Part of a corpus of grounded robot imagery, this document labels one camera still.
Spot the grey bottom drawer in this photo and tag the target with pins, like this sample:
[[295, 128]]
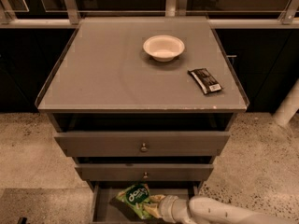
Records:
[[106, 209]]

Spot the grey drawer cabinet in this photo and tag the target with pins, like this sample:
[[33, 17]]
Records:
[[106, 82]]

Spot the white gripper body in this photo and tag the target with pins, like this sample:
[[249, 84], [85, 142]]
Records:
[[165, 207]]

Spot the metal window railing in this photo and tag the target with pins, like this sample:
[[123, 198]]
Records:
[[221, 14]]

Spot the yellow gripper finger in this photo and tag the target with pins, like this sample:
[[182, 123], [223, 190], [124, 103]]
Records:
[[156, 198], [153, 210]]

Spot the white paper bowl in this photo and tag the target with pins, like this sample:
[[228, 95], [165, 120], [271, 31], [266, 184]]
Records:
[[163, 48]]

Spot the white pole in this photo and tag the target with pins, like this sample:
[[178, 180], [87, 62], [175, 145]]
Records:
[[288, 107]]

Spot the green rice chip bag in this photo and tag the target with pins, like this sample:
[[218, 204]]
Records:
[[136, 197]]

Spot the grey middle drawer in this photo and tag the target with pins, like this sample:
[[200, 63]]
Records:
[[144, 172]]

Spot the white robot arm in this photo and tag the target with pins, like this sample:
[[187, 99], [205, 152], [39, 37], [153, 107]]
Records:
[[204, 210]]

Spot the black snack bar wrapper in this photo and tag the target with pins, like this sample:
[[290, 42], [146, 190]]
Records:
[[207, 83]]

